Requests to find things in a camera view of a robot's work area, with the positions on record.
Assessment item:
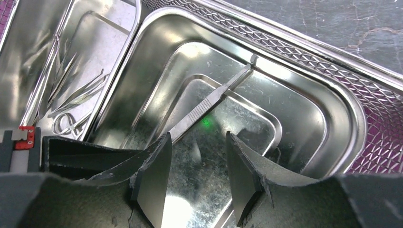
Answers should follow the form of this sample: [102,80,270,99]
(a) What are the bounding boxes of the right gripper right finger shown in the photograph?
[226,132,403,228]

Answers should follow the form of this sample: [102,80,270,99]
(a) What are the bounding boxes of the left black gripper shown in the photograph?
[0,126,148,180]

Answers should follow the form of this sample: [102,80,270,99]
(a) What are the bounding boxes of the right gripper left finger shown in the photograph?
[0,133,172,228]

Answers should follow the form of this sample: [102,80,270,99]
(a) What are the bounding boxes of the steel scalpel handle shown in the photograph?
[169,54,258,144]

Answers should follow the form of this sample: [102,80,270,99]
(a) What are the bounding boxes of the purple cloth wrap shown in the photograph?
[0,0,403,173]

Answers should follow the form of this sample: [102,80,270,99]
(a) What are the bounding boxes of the metal instrument tray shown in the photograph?
[0,0,403,228]

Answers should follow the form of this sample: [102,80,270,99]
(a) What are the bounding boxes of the steel surgical scissors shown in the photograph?
[48,69,109,139]

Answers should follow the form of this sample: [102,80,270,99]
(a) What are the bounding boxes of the steel forceps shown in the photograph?
[36,35,77,120]

